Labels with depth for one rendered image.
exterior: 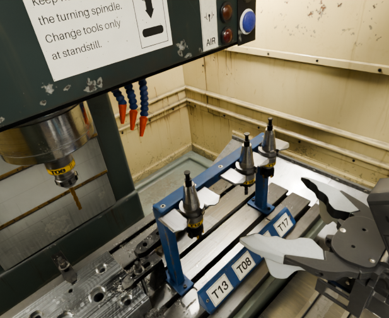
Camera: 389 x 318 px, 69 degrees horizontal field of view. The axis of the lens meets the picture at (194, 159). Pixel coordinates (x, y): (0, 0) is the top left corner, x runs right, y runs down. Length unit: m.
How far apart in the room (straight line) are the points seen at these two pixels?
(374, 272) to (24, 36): 0.40
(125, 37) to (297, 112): 1.11
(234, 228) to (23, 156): 0.79
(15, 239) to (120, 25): 0.96
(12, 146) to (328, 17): 1.06
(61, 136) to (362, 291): 0.44
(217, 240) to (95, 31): 0.86
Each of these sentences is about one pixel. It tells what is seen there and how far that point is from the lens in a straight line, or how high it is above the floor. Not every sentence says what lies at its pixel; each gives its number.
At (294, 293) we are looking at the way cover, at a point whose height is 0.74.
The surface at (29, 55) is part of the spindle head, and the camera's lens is 0.32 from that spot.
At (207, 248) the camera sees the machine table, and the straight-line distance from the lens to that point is 1.04.
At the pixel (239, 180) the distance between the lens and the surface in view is 0.80.
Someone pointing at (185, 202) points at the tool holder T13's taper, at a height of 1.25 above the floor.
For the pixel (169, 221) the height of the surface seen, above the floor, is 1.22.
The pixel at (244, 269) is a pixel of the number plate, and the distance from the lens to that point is 0.96.
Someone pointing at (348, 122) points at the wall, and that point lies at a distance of 1.29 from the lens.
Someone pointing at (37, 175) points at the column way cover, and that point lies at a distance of 1.08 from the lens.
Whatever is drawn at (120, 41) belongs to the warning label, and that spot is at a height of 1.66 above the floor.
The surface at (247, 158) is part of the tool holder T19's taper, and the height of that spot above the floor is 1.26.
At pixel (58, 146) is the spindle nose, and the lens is 0.49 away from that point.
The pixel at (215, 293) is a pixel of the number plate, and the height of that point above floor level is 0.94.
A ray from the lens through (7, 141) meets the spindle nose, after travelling 0.50.
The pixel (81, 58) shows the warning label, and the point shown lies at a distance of 0.33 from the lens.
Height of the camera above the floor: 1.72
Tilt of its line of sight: 35 degrees down
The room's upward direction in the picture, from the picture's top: 7 degrees counter-clockwise
